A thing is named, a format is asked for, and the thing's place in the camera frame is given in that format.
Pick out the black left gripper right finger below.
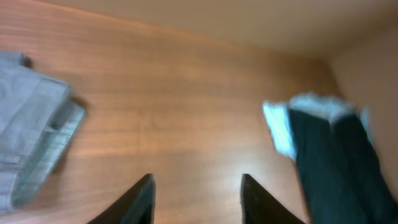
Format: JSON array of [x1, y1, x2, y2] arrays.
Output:
[[240, 174, 305, 224]]

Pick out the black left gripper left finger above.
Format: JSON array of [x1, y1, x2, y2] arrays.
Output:
[[88, 174, 155, 224]]

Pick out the grey cotton shorts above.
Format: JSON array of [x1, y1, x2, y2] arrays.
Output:
[[1, 52, 85, 213]]

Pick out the black garment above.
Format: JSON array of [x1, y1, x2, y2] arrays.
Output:
[[289, 110, 397, 224]]

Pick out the light blue shirt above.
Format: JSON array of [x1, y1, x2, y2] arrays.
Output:
[[262, 92, 374, 162]]

